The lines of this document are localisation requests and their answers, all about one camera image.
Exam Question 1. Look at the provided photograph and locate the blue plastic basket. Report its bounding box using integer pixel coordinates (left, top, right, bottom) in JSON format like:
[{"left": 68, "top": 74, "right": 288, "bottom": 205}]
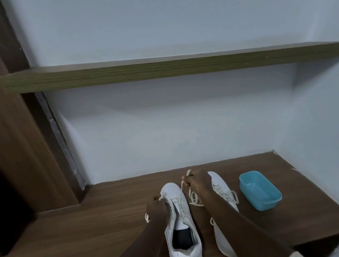
[{"left": 237, "top": 167, "right": 284, "bottom": 214}]

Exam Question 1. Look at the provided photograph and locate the person's right hand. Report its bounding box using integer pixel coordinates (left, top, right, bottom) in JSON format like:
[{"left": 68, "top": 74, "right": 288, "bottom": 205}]
[{"left": 180, "top": 167, "right": 216, "bottom": 206}]

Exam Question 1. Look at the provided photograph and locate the cream shoelace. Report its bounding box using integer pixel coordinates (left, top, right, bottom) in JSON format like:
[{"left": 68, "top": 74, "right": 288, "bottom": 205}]
[
  {"left": 140, "top": 168, "right": 206, "bottom": 224},
  {"left": 206, "top": 182, "right": 243, "bottom": 227}
]

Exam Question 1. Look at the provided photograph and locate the person's right forearm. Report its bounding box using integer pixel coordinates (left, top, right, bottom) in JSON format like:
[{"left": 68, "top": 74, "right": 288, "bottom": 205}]
[{"left": 201, "top": 186, "right": 298, "bottom": 257}]

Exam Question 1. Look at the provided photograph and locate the wooden wall shelf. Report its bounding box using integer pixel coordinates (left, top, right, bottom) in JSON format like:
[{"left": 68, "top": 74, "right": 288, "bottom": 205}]
[{"left": 0, "top": 30, "right": 339, "bottom": 100}]

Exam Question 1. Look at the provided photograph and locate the person's left hand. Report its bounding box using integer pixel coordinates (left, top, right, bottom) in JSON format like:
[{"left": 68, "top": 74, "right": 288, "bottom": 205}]
[{"left": 143, "top": 196, "right": 173, "bottom": 229}]

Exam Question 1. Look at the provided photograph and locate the person's left forearm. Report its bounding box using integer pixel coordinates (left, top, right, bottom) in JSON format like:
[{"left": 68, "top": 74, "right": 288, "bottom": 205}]
[{"left": 112, "top": 221, "right": 173, "bottom": 257}]

